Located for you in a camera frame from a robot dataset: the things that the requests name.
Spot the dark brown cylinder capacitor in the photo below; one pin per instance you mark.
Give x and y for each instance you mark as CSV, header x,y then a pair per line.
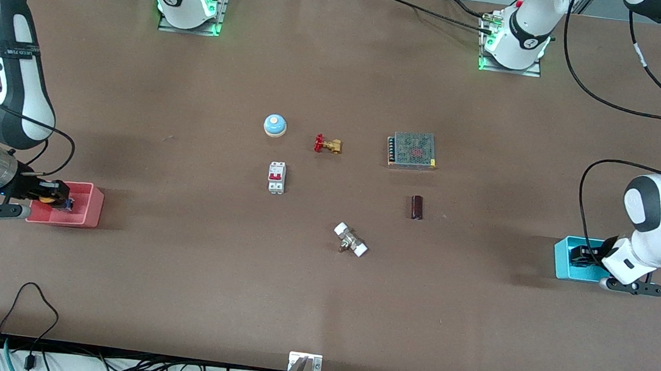
x,y
418,207

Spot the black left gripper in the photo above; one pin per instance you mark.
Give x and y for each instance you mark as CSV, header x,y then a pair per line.
x,y
591,255

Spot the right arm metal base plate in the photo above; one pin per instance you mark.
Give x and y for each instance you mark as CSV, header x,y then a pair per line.
x,y
190,30

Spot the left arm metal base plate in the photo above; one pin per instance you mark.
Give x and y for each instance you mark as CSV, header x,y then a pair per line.
x,y
511,71

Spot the pink plastic box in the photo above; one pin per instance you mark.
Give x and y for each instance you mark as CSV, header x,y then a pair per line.
x,y
85,209

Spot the metal mesh power supply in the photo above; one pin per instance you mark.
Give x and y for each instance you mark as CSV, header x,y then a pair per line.
x,y
413,150

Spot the cyan plastic box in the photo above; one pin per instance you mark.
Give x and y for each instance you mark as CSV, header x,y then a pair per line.
x,y
562,262

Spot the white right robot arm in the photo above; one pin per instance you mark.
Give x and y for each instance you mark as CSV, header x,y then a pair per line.
x,y
15,85

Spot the yellow push button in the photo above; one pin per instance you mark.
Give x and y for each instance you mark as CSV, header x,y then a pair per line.
x,y
47,199

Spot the white-capped metal pipe fitting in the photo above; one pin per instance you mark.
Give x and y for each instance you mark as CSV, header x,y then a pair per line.
x,y
349,240

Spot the blue dome bell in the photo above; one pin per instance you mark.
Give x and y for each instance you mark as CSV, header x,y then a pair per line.
x,y
275,124

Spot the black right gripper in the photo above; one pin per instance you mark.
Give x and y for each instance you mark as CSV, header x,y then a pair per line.
x,y
27,187

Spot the white circuit breaker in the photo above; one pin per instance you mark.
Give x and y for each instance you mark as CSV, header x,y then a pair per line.
x,y
276,177

